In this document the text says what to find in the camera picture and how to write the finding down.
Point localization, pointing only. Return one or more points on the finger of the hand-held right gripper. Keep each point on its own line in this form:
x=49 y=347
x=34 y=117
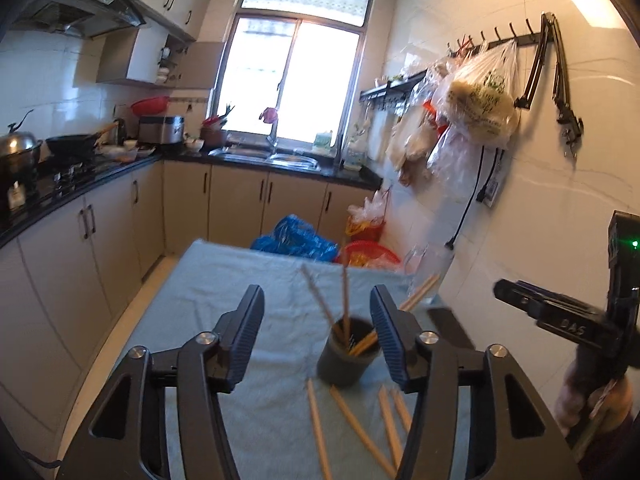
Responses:
x=575 y=301
x=570 y=325

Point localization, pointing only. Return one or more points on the gas stove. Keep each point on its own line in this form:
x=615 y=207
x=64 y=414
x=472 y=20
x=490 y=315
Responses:
x=65 y=175

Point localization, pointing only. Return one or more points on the black wall shelf rack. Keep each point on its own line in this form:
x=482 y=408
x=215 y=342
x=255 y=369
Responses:
x=390 y=91

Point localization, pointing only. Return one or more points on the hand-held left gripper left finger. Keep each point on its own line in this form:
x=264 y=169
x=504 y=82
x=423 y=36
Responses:
x=245 y=330

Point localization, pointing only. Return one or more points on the white bowl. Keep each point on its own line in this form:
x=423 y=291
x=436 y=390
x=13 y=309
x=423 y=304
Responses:
x=195 y=145

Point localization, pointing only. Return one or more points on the plastic bag with tan contents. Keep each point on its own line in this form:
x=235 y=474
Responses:
x=412 y=150

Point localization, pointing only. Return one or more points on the pink cloth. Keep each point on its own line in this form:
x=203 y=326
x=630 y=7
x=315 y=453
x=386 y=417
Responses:
x=270 y=115

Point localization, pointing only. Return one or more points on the range hood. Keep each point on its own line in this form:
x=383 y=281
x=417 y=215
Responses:
x=75 y=5

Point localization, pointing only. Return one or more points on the steel sink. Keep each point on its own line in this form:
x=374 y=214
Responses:
x=295 y=161

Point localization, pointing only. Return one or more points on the black wok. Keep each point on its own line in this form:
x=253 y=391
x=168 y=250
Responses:
x=70 y=145

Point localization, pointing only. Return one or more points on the steel faucet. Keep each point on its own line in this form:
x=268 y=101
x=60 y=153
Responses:
x=272 y=142

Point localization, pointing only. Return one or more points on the plate with food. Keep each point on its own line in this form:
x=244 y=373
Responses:
x=125 y=152

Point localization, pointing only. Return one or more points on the steel pot with lid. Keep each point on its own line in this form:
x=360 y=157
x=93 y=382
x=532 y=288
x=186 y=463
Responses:
x=17 y=147

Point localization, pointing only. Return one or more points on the clear glass pitcher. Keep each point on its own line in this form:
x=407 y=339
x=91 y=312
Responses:
x=430 y=265

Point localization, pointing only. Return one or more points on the black smartphone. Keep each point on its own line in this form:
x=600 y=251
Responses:
x=450 y=325

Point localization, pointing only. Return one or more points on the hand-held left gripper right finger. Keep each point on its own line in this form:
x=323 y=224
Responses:
x=387 y=330

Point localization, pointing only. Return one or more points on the brown ceramic pot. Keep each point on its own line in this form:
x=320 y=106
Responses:
x=214 y=137

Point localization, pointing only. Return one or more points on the person's right hand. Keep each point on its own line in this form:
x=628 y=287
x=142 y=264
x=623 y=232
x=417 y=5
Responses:
x=575 y=405

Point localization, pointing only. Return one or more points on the white printed plastic bag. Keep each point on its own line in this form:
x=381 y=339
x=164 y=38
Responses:
x=480 y=105

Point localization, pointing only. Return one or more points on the bunch of wooden chopsticks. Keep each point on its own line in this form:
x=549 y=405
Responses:
x=361 y=346

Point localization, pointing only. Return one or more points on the steel kettle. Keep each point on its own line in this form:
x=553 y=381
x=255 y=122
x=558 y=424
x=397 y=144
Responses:
x=120 y=132

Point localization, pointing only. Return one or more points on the red plastic basket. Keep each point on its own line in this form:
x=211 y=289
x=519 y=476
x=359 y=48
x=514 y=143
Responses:
x=370 y=255

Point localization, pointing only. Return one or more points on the clear hanging plastic bag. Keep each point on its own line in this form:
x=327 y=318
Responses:
x=450 y=155

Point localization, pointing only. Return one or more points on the kitchen window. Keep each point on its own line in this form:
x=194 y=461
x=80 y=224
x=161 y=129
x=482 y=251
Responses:
x=290 y=75

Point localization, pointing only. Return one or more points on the plastic bag with red contents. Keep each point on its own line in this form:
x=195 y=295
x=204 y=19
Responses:
x=435 y=90

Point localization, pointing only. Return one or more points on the red colander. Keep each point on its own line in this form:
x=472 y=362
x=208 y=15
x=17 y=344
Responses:
x=150 y=106

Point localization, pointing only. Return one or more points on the black wall hook rail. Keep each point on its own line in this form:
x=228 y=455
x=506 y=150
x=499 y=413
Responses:
x=520 y=39

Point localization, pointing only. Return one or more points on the white wall socket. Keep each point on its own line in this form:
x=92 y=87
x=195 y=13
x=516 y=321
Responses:
x=492 y=192

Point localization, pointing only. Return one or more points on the green box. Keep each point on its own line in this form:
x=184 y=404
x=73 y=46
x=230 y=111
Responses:
x=322 y=142

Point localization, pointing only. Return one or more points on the beige lower cabinets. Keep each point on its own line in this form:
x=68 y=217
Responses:
x=100 y=240

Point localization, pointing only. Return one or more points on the black countertop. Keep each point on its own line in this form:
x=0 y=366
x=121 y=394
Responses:
x=350 y=175

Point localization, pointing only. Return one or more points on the single wooden chopstick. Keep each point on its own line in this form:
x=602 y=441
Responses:
x=402 y=410
x=360 y=430
x=317 y=425
x=390 y=425

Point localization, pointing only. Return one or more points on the silver rice cooker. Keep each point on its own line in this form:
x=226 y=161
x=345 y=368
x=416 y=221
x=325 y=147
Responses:
x=160 y=130

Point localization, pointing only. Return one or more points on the blue plastic bag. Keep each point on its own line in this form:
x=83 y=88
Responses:
x=295 y=240

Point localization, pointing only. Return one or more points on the open wall cabinet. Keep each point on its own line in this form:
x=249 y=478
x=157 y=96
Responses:
x=140 y=60

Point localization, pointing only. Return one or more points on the dark grey chopstick holder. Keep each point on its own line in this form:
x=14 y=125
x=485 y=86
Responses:
x=345 y=370

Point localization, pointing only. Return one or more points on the clear bag with orange contents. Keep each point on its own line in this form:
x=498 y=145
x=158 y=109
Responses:
x=367 y=215

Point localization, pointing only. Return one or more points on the teal towel table cover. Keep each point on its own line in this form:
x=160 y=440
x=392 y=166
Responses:
x=280 y=360

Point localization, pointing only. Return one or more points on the dish soap bottle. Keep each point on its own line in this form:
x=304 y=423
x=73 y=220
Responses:
x=356 y=155

